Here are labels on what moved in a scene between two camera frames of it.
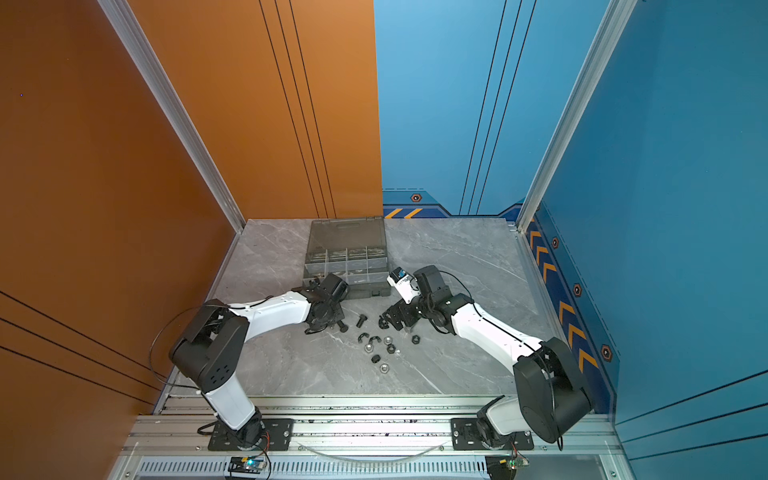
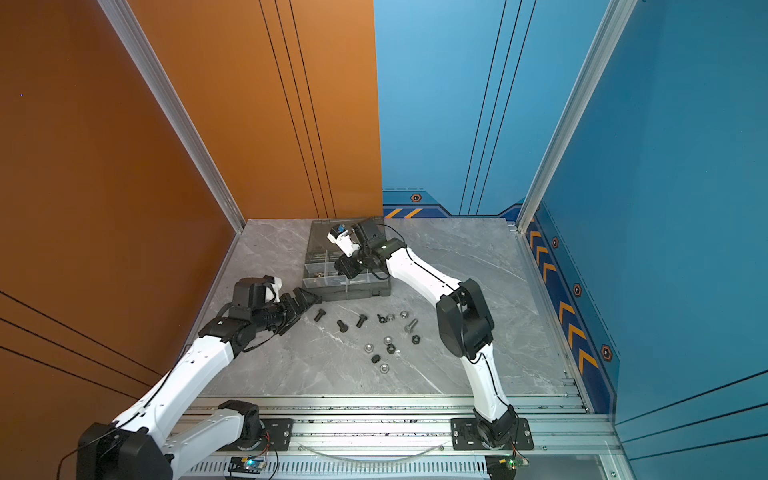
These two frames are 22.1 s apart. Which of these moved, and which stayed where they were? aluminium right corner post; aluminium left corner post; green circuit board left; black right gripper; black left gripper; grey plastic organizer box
Moved: black right gripper; black left gripper
Stayed: grey plastic organizer box; aluminium left corner post; aluminium right corner post; green circuit board left
